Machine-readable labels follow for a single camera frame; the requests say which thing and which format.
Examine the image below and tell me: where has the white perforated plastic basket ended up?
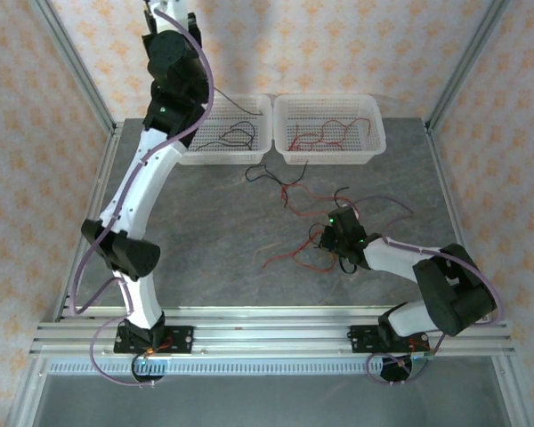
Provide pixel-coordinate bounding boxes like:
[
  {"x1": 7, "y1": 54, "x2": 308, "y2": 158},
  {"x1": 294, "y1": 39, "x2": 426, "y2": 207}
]
[
  {"x1": 177, "y1": 93, "x2": 275, "y2": 166},
  {"x1": 271, "y1": 93, "x2": 387, "y2": 166}
]

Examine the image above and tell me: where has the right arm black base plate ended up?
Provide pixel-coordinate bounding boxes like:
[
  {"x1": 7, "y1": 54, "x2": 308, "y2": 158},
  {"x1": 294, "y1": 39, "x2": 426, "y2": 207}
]
[{"x1": 349, "y1": 324, "x2": 431, "y2": 355}]

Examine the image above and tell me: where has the aluminium frame post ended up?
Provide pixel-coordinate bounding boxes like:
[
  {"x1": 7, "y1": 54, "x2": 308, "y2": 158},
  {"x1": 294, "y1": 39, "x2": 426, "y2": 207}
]
[
  {"x1": 426, "y1": 0, "x2": 511, "y2": 133},
  {"x1": 28, "y1": 0, "x2": 119, "y2": 134}
]

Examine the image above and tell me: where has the aluminium table side rail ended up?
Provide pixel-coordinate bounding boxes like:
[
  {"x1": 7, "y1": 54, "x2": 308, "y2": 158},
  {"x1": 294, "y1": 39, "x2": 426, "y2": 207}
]
[
  {"x1": 53, "y1": 120, "x2": 125, "y2": 321},
  {"x1": 425, "y1": 119, "x2": 473, "y2": 254}
]

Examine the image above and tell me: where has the aluminium mounting rail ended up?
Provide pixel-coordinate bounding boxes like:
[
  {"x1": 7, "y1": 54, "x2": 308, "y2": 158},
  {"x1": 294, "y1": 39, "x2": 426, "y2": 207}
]
[{"x1": 30, "y1": 306, "x2": 515, "y2": 357}]

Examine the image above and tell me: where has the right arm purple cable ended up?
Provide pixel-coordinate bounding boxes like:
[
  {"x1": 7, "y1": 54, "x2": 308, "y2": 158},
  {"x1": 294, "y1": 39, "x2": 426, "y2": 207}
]
[{"x1": 346, "y1": 195, "x2": 504, "y2": 387}]

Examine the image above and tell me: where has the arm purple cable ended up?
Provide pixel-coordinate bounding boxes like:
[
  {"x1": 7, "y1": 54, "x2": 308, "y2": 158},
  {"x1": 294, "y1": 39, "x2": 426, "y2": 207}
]
[
  {"x1": 69, "y1": 7, "x2": 214, "y2": 389},
  {"x1": 346, "y1": 195, "x2": 504, "y2": 387}
]

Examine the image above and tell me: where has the grey slotted cable duct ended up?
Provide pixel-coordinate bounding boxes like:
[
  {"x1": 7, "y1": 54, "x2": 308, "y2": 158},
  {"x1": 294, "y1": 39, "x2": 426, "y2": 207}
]
[{"x1": 48, "y1": 359, "x2": 384, "y2": 375}]

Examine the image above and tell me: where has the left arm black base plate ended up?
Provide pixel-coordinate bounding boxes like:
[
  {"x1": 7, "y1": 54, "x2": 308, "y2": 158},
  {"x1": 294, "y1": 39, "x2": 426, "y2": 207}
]
[{"x1": 114, "y1": 326, "x2": 195, "y2": 355}]

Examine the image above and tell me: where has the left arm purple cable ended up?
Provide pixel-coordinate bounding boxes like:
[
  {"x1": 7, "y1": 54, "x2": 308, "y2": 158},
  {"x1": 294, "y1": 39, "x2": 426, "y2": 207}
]
[{"x1": 69, "y1": 7, "x2": 214, "y2": 389}]

